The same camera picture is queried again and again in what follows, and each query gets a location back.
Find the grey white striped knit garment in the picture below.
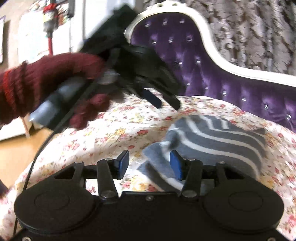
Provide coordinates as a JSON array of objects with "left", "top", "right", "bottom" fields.
[{"left": 138, "top": 115, "right": 266, "bottom": 191}]

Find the maroon knit sleeve forearm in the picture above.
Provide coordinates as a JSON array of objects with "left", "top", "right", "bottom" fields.
[{"left": 1, "top": 62, "right": 28, "bottom": 125}]

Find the left hand in maroon glove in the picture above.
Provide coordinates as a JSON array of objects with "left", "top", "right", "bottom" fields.
[{"left": 24, "top": 53, "right": 110, "bottom": 130}]

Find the floral bedspread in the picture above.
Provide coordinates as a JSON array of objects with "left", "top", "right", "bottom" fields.
[{"left": 1, "top": 96, "right": 295, "bottom": 240}]

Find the purple tufted white-framed headboard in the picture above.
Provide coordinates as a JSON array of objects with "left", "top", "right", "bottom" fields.
[{"left": 125, "top": 1, "right": 295, "bottom": 131}]

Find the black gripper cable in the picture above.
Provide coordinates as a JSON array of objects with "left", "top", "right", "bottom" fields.
[{"left": 12, "top": 76, "right": 102, "bottom": 238}]

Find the red white canister on wall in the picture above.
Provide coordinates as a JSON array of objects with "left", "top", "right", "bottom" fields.
[{"left": 43, "top": 0, "right": 58, "bottom": 56}]

